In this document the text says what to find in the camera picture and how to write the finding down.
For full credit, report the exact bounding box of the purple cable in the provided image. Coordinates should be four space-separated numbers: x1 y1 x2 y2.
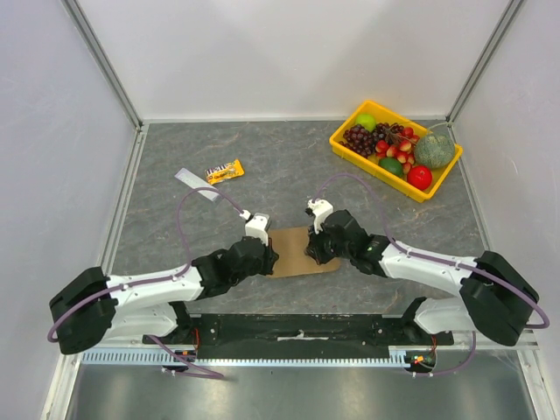
313 172 551 378
46 186 249 380

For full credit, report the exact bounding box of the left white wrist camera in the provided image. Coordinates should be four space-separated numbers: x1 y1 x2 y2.
239 210 270 246

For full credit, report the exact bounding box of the red strawberry cluster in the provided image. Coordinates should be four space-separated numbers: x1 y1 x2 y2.
376 126 419 177

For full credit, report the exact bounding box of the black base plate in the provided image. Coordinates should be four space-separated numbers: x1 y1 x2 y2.
159 314 454 349

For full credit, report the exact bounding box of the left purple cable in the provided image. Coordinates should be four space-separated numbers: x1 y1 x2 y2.
46 186 249 380

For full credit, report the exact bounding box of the red apple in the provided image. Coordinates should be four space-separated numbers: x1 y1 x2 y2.
407 165 433 191

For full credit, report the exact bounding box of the purple grape bunch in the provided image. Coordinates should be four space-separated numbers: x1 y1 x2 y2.
340 122 406 158

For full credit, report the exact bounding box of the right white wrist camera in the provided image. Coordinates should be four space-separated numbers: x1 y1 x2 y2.
305 199 333 235

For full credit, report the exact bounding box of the light green apple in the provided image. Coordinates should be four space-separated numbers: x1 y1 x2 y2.
355 113 377 132

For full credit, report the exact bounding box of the yellow plastic tray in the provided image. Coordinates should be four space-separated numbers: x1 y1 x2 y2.
329 101 463 202

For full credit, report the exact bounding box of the aluminium frame rail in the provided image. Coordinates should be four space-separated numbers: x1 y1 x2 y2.
63 312 540 349

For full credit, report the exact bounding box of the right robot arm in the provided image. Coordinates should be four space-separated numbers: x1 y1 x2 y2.
305 203 539 347

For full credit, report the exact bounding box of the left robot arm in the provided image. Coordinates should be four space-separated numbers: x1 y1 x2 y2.
47 236 279 354

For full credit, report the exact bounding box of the dark green lime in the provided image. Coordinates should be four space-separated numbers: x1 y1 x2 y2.
379 157 403 177

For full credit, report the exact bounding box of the brown cardboard box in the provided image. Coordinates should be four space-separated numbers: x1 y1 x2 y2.
268 227 341 279

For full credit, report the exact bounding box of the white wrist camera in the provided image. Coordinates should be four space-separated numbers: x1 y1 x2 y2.
239 210 270 246
305 199 333 235

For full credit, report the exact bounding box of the green netted melon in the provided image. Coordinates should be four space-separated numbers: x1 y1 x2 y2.
414 131 455 170

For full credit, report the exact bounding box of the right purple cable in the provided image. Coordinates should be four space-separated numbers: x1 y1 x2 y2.
313 172 551 378

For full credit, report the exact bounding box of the yellow candy packet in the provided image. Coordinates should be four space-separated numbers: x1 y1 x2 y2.
205 159 245 186

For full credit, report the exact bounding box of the grey slotted cable duct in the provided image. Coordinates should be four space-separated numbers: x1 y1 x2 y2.
80 346 415 367

